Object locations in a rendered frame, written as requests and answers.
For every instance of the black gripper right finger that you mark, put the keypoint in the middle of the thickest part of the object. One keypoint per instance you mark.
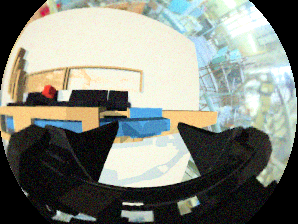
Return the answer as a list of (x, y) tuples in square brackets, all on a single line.
[(206, 147)]

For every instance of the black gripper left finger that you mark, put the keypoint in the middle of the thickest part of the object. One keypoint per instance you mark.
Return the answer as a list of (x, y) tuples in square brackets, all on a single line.
[(90, 148)]

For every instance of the blue bar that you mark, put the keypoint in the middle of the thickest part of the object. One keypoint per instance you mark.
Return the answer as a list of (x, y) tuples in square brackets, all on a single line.
[(143, 122)]

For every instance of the red block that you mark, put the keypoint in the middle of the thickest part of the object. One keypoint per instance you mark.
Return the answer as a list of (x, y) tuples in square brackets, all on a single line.
[(49, 91)]

